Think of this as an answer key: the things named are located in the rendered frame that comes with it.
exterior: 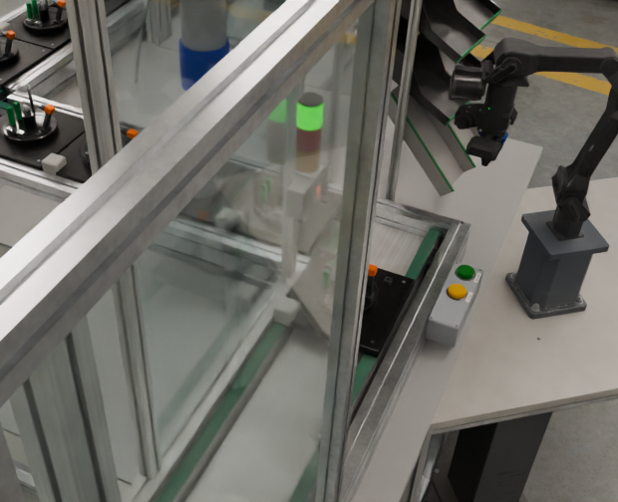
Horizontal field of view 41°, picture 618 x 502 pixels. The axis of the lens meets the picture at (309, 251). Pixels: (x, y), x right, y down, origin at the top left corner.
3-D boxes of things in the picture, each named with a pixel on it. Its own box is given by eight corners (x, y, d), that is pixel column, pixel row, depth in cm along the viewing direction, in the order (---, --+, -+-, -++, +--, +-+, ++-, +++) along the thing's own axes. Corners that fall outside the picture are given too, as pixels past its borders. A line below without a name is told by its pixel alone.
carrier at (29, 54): (54, 55, 259) (47, 17, 251) (2, 90, 242) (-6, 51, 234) (-10, 38, 265) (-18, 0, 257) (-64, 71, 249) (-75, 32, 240)
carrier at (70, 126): (96, 127, 230) (90, 88, 221) (41, 173, 213) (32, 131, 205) (24, 106, 236) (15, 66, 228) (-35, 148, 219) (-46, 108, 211)
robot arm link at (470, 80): (518, 41, 163) (457, 35, 163) (522, 61, 157) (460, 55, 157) (506, 92, 170) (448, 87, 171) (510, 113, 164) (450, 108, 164)
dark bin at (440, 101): (468, 103, 202) (485, 83, 197) (445, 126, 194) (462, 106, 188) (383, 27, 205) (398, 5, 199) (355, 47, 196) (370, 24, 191)
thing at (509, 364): (779, 364, 191) (785, 356, 189) (409, 436, 171) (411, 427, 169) (619, 184, 241) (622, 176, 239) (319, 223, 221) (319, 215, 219)
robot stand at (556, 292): (586, 310, 197) (610, 246, 184) (530, 320, 193) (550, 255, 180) (557, 269, 207) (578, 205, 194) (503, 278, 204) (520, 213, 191)
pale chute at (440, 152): (463, 171, 215) (476, 166, 212) (440, 196, 206) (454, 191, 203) (405, 80, 210) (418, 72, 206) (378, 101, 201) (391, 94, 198)
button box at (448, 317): (479, 288, 195) (483, 268, 191) (454, 348, 180) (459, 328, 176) (451, 279, 197) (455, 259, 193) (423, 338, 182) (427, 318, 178)
